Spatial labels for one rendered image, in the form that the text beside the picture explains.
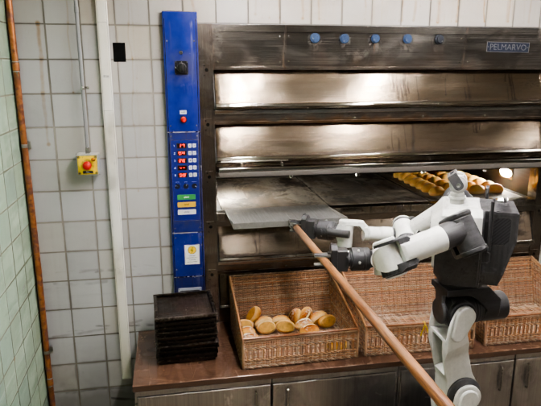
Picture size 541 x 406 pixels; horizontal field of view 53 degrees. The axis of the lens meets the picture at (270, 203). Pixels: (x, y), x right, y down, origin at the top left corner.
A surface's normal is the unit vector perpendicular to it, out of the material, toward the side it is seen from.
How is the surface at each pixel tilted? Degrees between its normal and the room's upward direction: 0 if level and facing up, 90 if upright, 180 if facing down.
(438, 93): 69
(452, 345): 90
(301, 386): 91
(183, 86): 90
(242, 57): 90
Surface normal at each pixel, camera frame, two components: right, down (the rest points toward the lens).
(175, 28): 0.18, 0.24
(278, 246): 0.17, -0.11
